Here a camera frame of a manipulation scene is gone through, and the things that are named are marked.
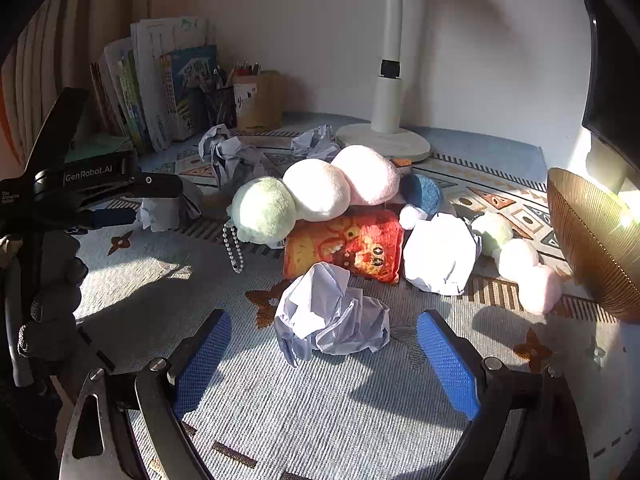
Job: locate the black mesh pen holder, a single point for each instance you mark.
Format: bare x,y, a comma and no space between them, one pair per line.
220,107

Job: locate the gold ribbed bowl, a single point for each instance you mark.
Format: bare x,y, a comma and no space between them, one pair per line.
590,240

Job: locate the bamboo pen holder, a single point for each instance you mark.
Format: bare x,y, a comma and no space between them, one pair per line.
260,102

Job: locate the orange snack packet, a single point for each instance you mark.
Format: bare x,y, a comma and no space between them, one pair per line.
350,245

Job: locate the bundle of pens and pencils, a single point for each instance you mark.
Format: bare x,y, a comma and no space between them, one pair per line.
212,77

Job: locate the person's left hand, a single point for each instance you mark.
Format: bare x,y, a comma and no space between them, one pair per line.
50,305

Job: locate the large three-ball dango plush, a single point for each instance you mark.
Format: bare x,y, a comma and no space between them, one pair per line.
315,190

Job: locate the blue patterned tablecloth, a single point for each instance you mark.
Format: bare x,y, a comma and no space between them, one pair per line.
300,410

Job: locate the smooth white paper ball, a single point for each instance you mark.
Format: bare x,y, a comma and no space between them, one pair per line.
440,255

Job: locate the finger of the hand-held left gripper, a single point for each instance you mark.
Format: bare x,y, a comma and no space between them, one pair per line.
115,217
160,186

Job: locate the green notebook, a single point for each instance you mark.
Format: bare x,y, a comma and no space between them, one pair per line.
97,147

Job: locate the white desk lamp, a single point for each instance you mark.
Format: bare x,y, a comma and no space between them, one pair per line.
390,100

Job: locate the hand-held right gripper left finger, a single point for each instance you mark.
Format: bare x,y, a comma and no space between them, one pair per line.
200,360

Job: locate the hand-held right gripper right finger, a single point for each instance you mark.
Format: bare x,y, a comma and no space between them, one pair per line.
445,360

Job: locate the row of books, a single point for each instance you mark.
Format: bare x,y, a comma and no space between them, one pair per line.
155,85

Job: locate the small three-ball dango plush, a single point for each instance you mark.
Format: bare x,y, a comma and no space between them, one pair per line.
517,260

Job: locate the black monitor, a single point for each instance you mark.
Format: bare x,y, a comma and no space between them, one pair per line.
612,110

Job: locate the blue plush hat white pompom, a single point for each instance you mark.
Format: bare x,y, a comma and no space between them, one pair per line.
425,192

